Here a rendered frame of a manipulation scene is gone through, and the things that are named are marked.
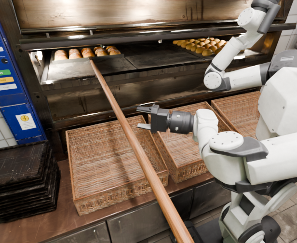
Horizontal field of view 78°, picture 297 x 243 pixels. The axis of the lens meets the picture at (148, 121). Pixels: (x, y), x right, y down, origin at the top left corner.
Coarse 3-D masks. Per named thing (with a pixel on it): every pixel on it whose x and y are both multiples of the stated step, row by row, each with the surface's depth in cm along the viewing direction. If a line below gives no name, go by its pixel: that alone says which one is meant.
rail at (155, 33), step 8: (272, 24) 127; (280, 24) 129; (288, 24) 132; (296, 24) 135; (136, 32) 96; (144, 32) 97; (152, 32) 99; (160, 32) 100; (168, 32) 102; (176, 32) 104; (184, 32) 105; (192, 32) 108; (24, 40) 80; (32, 40) 81; (40, 40) 82; (48, 40) 83; (56, 40) 84; (64, 40) 85
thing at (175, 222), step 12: (96, 72) 114; (108, 96) 86; (120, 108) 78; (120, 120) 70; (132, 132) 64; (132, 144) 59; (144, 156) 54; (144, 168) 51; (156, 180) 47; (156, 192) 44; (168, 204) 41; (168, 216) 40; (180, 228) 37; (180, 240) 36; (192, 240) 36
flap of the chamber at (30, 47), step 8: (200, 32) 109; (208, 32) 111; (216, 32) 113; (224, 32) 115; (232, 32) 117; (240, 32) 119; (72, 40) 87; (80, 40) 88; (88, 40) 89; (96, 40) 90; (104, 40) 91; (112, 40) 93; (120, 40) 94; (128, 40) 96; (136, 40) 97; (144, 40) 99; (152, 40) 113; (24, 48) 81; (32, 48) 82; (40, 48) 83; (48, 48) 87; (56, 48) 102
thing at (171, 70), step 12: (240, 60) 151; (252, 60) 156; (120, 72) 122; (132, 72) 122; (144, 72) 125; (156, 72) 128; (168, 72) 132; (48, 84) 106; (60, 84) 108; (72, 84) 111; (84, 84) 114
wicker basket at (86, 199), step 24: (144, 120) 136; (72, 144) 126; (96, 144) 132; (144, 144) 147; (72, 168) 109; (96, 168) 130; (120, 168) 130; (72, 192) 96; (96, 192) 97; (120, 192) 113; (144, 192) 113
